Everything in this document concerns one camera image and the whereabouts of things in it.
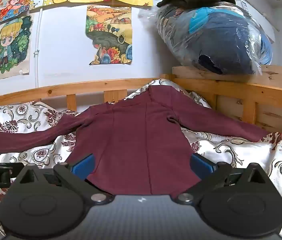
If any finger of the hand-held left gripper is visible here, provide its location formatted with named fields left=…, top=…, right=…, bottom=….
left=0, top=162, right=25, bottom=178

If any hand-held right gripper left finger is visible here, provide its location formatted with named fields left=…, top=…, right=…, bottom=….
left=17, top=154, right=114, bottom=205

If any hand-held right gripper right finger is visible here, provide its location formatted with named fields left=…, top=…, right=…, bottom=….
left=175, top=153, right=269, bottom=205

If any maroon long-sleeve shirt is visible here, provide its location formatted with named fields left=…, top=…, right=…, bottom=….
left=0, top=85, right=269, bottom=197

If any clear plastic bag of clothes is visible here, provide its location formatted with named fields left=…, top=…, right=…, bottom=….
left=138, top=1, right=274, bottom=76

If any white floral satin bedspread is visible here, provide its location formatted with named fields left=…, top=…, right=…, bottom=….
left=0, top=79, right=282, bottom=240

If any pale wooden plank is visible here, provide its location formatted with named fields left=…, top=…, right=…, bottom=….
left=172, top=64, right=282, bottom=93

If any wooden bed frame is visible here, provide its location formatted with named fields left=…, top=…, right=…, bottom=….
left=0, top=74, right=282, bottom=140

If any blond cartoon child wall poster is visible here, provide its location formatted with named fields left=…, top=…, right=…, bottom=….
left=0, top=14, right=33, bottom=81

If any white wall pipe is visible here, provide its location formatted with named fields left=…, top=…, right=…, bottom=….
left=34, top=7, right=43, bottom=88

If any landscape drawing wall poster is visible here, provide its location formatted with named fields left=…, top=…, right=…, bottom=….
left=85, top=4, right=133, bottom=66

